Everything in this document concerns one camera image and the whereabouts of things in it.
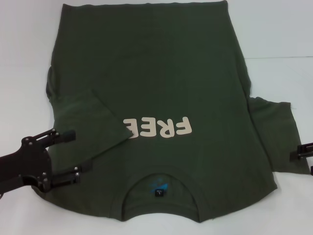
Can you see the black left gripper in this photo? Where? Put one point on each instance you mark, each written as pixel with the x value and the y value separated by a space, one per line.
pixel 29 164

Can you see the dark green FREE t-shirt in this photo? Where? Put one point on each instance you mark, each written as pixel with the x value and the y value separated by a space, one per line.
pixel 159 73

